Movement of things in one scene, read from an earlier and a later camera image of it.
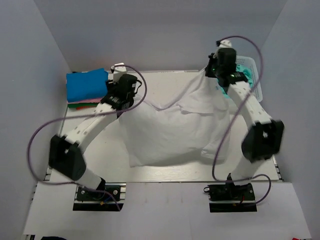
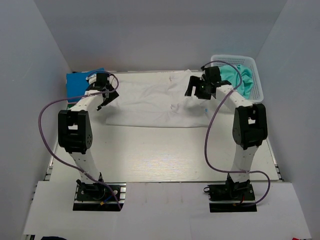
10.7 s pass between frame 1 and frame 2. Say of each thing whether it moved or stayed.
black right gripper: moved
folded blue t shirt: stayed
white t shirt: moved
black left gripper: moved
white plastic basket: stayed
